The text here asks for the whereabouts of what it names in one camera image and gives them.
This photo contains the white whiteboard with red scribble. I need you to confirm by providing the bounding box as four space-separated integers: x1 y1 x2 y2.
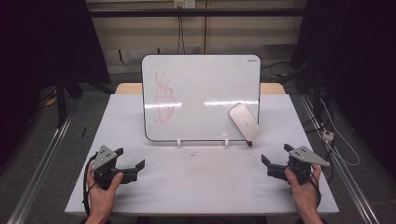
141 54 262 144

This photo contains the black metal stand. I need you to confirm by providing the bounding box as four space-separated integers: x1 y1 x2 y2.
54 69 116 129
278 59 328 118

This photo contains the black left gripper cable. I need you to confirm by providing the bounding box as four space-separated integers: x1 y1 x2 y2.
81 153 99 217

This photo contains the white floor cable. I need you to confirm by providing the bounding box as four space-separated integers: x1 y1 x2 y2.
319 98 361 167

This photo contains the person's left hand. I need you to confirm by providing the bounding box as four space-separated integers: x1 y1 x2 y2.
86 162 125 220

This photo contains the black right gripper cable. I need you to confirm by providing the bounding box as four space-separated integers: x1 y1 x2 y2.
307 169 323 209

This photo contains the white whiteboard eraser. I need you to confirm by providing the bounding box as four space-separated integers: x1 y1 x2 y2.
229 103 262 142

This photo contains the white wall socket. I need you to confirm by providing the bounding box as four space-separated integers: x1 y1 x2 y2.
173 0 197 9

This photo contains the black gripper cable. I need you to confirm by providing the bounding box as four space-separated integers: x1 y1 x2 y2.
81 153 99 217
307 169 323 209

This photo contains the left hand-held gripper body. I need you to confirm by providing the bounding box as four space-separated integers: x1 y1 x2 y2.
92 145 138 190

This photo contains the black curtain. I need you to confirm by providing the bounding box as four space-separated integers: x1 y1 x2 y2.
289 0 396 171
0 0 112 162

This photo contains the white power strip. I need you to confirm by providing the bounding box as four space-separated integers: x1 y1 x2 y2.
321 129 335 143

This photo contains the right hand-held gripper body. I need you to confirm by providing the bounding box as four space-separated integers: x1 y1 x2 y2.
266 146 331 186

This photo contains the black horizontal bar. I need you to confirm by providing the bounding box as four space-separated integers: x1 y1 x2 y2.
88 7 307 18

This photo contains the person's right hand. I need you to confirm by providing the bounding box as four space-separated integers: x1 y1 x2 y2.
284 163 323 217

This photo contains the black hanging cable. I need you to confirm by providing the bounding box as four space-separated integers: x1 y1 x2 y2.
177 15 187 56

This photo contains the aluminium floor rail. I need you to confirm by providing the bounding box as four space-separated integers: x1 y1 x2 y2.
299 94 381 224
7 111 76 224

